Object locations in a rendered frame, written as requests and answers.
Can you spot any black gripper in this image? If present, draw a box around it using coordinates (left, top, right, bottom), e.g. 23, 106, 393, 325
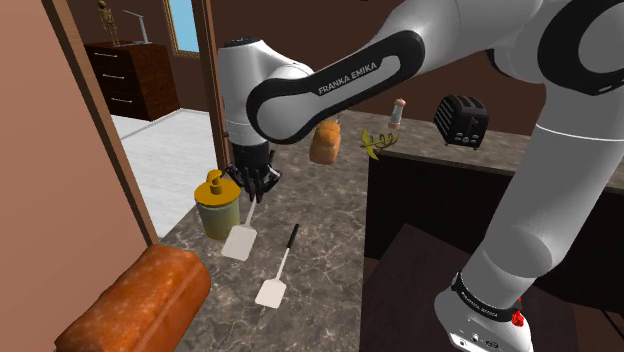
225, 140, 282, 204

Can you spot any green soap dispenser yellow pump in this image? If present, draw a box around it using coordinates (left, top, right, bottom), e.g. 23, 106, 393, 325
193, 168, 242, 242

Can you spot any small brown bread loaf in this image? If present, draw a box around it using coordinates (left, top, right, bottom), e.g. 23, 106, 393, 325
308, 119, 343, 166

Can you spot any wooden pepper mill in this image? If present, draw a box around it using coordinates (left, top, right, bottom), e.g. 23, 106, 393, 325
387, 97, 407, 131

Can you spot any dark wooden chest of drawers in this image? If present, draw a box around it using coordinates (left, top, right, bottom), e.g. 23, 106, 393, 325
83, 0, 181, 123

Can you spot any large brown bread loaf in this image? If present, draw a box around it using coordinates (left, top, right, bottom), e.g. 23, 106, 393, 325
53, 244, 212, 352

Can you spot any gold framed window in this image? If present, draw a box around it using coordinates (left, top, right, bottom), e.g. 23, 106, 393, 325
161, 0, 202, 60

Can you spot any dark robot stand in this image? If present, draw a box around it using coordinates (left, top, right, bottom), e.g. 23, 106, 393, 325
359, 222, 582, 352

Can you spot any black toaster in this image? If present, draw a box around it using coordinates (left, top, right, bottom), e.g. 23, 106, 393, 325
432, 93, 490, 151

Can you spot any white spatula with black handle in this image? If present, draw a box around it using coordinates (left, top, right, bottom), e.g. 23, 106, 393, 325
254, 223, 301, 310

